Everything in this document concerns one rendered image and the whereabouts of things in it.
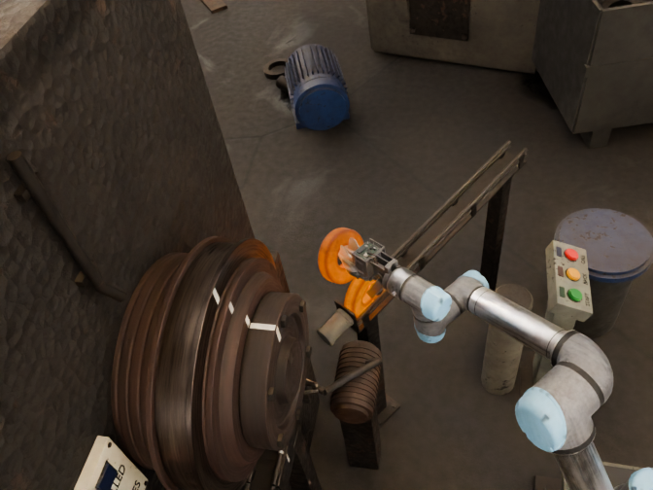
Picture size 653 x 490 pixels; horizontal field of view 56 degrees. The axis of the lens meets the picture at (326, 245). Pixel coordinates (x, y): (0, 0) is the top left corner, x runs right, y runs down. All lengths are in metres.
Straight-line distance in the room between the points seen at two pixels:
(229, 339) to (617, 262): 1.53
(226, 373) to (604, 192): 2.37
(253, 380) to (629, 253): 1.55
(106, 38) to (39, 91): 0.18
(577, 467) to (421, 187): 1.85
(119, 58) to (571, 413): 1.04
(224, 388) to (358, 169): 2.25
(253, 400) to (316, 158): 2.32
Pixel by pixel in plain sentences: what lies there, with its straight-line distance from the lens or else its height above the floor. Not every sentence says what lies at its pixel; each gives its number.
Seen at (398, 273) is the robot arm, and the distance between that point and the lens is 1.51.
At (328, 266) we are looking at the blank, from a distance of 1.63.
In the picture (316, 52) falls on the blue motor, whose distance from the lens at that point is 3.42.
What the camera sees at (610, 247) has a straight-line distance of 2.26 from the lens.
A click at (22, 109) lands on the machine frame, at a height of 1.69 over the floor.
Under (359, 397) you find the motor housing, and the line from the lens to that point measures 1.75.
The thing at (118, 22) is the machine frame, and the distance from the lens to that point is 1.03.
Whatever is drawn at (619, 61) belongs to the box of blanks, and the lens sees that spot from 3.01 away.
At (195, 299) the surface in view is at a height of 1.34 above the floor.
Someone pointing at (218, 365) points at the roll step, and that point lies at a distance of 0.98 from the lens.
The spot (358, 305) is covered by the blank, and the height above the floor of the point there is 0.71.
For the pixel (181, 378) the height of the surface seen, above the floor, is 1.30.
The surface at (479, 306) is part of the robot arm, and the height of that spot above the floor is 0.82.
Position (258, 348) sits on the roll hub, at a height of 1.25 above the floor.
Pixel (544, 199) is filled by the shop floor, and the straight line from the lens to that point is 2.99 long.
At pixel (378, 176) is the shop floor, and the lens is 3.07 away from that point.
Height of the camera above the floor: 2.09
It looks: 48 degrees down
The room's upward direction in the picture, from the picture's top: 10 degrees counter-clockwise
